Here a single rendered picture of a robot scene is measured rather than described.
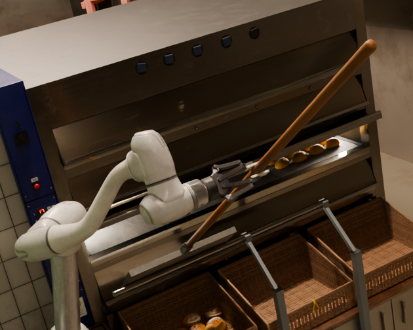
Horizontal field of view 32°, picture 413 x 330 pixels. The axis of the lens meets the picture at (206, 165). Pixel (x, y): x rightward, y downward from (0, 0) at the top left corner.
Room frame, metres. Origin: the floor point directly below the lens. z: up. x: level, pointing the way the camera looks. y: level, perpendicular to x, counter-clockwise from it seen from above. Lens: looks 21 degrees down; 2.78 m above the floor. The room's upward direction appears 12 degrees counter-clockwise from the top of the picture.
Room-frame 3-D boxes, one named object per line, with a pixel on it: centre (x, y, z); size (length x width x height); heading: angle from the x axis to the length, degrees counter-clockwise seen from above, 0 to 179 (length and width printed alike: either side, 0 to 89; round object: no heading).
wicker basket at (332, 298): (3.33, -0.28, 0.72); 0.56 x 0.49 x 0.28; 115
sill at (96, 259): (3.59, -0.14, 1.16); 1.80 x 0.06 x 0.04; 114
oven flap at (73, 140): (3.57, -0.15, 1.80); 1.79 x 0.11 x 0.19; 114
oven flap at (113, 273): (3.57, -0.15, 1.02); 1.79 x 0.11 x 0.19; 114
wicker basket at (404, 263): (3.58, -0.83, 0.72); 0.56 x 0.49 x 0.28; 113
